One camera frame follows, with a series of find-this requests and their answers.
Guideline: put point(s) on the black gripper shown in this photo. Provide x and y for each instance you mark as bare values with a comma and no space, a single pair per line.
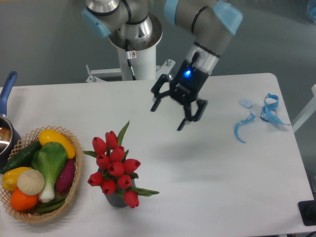
187,84

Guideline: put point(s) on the red tulip bouquet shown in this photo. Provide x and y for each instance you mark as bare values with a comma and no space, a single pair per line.
113,164

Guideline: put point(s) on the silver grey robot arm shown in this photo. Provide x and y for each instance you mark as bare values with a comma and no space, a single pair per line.
133,29

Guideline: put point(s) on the dark grey ribbed vase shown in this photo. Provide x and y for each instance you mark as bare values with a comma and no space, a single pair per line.
118,197

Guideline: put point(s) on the light blue plastic cap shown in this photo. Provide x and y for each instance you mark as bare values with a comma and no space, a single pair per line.
246,103

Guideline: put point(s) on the blue curved plastic strip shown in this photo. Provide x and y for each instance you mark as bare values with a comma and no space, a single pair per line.
251,118

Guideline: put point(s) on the blue crumpled plastic strip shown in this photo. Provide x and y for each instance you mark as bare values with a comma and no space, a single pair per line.
269,110

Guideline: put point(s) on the yellow squash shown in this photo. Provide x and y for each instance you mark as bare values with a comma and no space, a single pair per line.
49,135

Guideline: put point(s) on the purple sweet potato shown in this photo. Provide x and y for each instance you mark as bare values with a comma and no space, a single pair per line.
66,177

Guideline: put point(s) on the green bok choy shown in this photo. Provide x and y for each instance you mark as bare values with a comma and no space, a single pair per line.
49,161

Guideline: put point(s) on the blue object top right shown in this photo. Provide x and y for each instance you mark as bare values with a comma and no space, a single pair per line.
311,10

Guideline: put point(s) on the green pea pods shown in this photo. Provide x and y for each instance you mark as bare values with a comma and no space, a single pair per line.
50,206

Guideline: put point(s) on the green cucumber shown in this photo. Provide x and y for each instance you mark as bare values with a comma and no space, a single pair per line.
22,158

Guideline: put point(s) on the black device at table edge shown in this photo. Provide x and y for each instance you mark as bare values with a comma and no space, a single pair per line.
308,212

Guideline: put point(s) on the yellow bell pepper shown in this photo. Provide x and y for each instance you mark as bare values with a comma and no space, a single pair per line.
9,179

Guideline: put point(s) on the orange fruit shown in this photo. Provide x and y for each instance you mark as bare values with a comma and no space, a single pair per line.
20,201

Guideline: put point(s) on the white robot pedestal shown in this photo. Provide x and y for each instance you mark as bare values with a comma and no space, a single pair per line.
143,62

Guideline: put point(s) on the white metal base frame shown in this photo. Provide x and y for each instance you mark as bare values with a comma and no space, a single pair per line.
115,74

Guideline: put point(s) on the white frame leg right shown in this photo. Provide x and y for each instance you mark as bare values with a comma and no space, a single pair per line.
306,112

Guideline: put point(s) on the blue handled saucepan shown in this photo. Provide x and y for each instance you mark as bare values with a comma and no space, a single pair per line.
9,137

